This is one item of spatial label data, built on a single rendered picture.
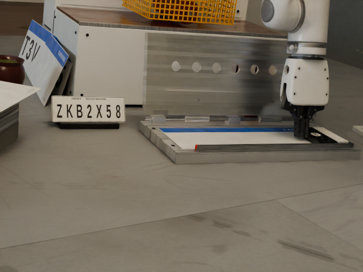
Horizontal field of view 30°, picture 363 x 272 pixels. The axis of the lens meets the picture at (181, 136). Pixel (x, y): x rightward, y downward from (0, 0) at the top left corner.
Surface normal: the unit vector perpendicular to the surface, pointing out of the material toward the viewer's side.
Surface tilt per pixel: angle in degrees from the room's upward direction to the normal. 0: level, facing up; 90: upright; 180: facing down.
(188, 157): 90
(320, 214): 0
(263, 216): 0
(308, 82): 78
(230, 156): 90
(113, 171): 0
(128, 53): 90
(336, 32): 90
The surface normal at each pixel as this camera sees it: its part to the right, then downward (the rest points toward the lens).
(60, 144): 0.13, -0.94
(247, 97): 0.42, 0.10
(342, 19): -0.81, 0.07
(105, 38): 0.39, 0.33
